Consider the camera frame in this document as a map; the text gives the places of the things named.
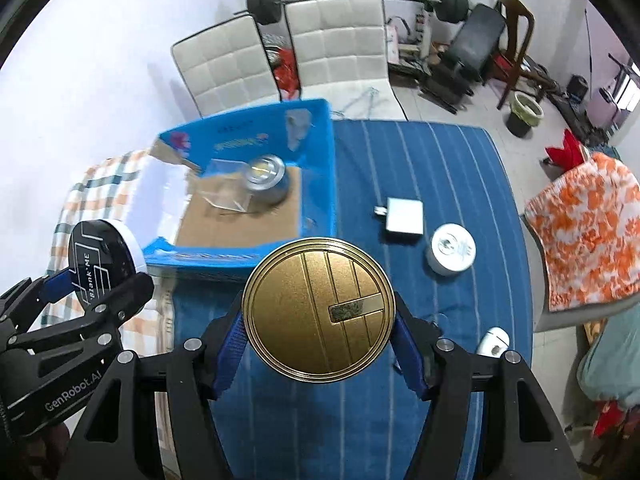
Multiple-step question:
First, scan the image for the dark bucket with liner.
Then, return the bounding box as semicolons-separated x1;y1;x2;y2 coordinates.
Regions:
506;92;544;138

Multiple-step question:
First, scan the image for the black round tin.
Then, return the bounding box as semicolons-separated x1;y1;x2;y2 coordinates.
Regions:
68;219;146;308

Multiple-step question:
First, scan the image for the blue milk carton box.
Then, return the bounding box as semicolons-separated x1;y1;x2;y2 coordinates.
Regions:
132;99;337;276

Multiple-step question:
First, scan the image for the clear plastic box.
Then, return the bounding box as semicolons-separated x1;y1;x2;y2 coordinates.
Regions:
198;158;252;214

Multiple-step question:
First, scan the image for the red cloth item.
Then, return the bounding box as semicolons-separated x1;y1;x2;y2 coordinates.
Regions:
542;129;589;172

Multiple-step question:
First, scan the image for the black weight bench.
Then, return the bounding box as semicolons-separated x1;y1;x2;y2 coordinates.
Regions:
420;4;506;114

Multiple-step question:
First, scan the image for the orange floral cloth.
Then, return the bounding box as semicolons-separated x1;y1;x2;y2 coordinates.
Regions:
524;153;639;312

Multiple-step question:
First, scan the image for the gold round tin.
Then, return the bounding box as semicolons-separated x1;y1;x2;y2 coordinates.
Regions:
241;237;396;384

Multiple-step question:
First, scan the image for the silver round tin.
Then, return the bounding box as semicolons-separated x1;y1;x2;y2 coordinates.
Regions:
243;155;290;206

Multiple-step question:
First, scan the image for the teal cloth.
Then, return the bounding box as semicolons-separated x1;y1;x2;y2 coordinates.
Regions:
577;306;639;408

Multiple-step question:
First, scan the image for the blue striped tablecloth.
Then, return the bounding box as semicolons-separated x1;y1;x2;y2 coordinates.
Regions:
164;119;534;480

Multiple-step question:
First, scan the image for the white power adapter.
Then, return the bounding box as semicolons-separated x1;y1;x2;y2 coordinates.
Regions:
374;197;424;236

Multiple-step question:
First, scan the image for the right white padded chair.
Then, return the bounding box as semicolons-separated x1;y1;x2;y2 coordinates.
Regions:
284;0;406;122

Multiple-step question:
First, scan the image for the white padded chair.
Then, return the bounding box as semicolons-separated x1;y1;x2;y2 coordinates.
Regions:
284;0;406;122
171;14;281;117

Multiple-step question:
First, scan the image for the left white padded chair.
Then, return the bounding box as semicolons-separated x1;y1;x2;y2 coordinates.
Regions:
171;14;281;117

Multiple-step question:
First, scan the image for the brown wooden chair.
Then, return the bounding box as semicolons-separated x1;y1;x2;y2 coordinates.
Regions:
490;0;552;110

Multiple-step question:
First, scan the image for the red plastic bag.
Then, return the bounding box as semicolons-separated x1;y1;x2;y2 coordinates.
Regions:
273;48;299;101

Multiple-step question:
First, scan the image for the small white device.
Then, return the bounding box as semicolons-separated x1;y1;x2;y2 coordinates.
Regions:
476;326;510;359

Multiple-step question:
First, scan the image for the plaid checkered cloth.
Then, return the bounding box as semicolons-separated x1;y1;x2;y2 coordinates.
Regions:
46;150;174;356

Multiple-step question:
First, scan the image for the white round jar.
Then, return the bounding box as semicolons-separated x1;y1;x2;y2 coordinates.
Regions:
426;223;476;276

